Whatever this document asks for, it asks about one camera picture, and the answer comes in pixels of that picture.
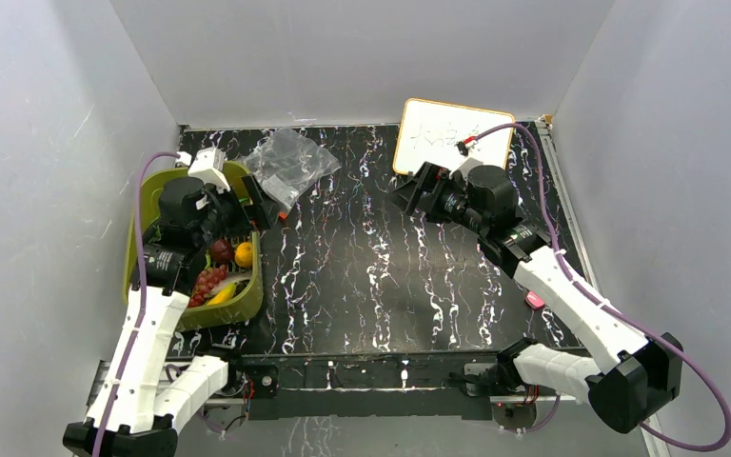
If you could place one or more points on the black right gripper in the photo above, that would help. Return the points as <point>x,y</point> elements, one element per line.
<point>428,188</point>

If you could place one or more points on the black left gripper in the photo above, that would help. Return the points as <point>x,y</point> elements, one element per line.
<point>260,211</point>

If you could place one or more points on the clear zip top bag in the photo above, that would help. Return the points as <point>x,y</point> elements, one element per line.
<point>287,164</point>

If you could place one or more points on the dark red plum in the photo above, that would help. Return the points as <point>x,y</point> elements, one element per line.
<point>222,252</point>

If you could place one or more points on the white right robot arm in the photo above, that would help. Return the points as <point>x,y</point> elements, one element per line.
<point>625,377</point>

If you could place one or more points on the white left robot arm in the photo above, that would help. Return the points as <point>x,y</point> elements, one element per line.
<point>136,411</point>

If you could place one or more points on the orange tangerine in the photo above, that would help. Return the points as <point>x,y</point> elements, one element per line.
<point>244,255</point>

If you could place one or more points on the yellow banana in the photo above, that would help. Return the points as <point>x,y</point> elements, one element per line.
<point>225,294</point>

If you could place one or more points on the red grape bunch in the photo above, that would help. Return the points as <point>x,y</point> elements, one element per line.
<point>207,281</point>

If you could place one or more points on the olive green plastic basket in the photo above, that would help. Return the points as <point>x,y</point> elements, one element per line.
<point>173,209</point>

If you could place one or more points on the pink eraser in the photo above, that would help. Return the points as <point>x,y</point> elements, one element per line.
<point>534,301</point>

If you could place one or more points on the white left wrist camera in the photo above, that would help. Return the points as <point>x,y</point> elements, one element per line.
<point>208,166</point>

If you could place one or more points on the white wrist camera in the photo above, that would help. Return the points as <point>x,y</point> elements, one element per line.
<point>465,149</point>
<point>208,166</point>

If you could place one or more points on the white board orange frame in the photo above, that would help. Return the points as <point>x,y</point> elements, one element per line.
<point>430,130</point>

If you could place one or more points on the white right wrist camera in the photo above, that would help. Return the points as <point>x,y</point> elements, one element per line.
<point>465,149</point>

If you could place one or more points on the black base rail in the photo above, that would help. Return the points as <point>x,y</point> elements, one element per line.
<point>460,384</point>

